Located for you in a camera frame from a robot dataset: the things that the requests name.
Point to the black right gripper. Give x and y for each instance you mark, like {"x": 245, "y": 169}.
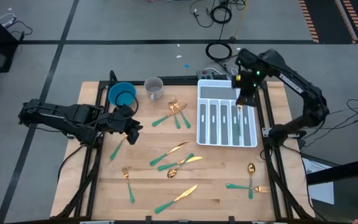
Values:
{"x": 247, "y": 84}

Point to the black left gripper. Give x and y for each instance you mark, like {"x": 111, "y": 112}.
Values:
{"x": 120, "y": 119}

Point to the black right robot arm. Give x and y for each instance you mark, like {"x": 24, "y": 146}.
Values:
{"x": 291, "y": 84}

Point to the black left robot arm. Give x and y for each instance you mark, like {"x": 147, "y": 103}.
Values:
{"x": 57, "y": 113}

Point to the white cutlery organizer tray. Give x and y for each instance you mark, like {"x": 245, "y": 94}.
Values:
{"x": 217, "y": 92}

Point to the blue bowl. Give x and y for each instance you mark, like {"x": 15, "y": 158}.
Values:
{"x": 124, "y": 96}

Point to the grey power strip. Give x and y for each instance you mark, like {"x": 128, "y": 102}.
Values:
{"x": 208, "y": 74}

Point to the grey patterned mug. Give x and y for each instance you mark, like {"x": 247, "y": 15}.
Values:
{"x": 153, "y": 87}

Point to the black round plug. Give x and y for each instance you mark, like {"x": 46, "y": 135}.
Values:
{"x": 232, "y": 39}

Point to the black side table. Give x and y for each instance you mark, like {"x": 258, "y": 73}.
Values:
{"x": 337, "y": 171}

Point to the white paper sheet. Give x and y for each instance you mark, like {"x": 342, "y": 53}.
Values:
{"x": 322, "y": 194}

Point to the black aluminium table frame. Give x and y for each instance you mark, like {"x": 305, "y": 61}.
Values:
{"x": 182, "y": 79}

